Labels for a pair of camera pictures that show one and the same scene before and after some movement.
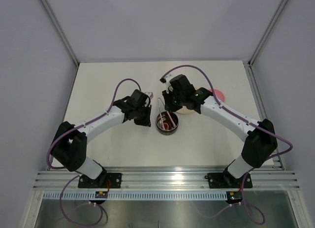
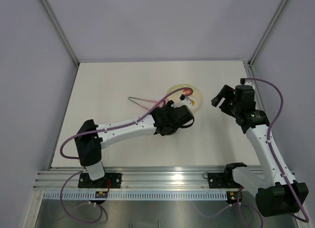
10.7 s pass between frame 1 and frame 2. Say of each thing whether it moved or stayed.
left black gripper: moved
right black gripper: moved
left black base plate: stayed
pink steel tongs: moved
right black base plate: stayed
